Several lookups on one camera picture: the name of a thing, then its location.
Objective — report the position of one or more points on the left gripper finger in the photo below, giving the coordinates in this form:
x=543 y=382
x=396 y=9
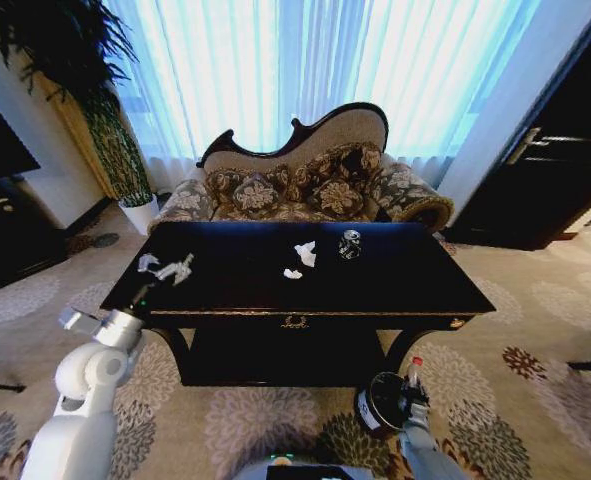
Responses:
x=147 y=261
x=177 y=270

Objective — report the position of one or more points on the black round trash bin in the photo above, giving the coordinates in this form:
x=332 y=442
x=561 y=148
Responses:
x=382 y=402

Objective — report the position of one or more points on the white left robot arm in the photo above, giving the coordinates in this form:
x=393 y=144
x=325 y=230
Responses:
x=82 y=405

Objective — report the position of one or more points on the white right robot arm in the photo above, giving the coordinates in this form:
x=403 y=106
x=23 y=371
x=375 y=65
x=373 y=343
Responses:
x=427 y=447

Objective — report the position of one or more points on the pale bottle with red cap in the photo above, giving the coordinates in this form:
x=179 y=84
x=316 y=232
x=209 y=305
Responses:
x=414 y=372

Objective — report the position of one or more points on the round metal floor plate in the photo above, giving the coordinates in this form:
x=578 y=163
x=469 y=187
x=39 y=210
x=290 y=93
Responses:
x=106 y=240

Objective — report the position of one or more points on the white plant pot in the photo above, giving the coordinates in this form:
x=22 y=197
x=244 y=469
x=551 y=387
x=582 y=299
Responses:
x=139 y=214

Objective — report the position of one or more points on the floral brown cushion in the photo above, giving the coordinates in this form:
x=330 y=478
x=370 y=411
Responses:
x=337 y=199
x=222 y=185
x=320 y=167
x=367 y=160
x=258 y=194

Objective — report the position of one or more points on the dark wooden table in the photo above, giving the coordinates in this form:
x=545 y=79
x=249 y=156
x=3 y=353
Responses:
x=285 y=295

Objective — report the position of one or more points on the small crumpled white tissue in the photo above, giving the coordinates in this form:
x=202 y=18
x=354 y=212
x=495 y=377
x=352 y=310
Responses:
x=292 y=273

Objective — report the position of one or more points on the large crumpled white tissue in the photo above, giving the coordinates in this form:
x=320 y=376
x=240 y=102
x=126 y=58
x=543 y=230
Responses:
x=306 y=252

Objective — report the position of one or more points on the beige side curtain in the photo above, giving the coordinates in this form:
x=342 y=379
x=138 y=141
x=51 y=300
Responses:
x=82 y=145

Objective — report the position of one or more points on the dark television cabinet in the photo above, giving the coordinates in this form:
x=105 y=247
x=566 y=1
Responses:
x=10 y=235

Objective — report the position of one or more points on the crushed dark drink can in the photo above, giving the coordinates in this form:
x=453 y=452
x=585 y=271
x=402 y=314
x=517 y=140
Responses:
x=350 y=245

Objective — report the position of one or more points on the floral chaise sofa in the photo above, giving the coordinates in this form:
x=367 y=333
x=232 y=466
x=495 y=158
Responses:
x=295 y=135

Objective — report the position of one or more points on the sheer white curtain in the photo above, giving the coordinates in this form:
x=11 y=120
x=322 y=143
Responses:
x=285 y=65

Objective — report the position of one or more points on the tall green potted plant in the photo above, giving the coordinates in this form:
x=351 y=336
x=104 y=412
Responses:
x=65 y=40

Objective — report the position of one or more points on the dark wooden door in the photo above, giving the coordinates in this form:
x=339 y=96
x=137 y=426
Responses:
x=555 y=190

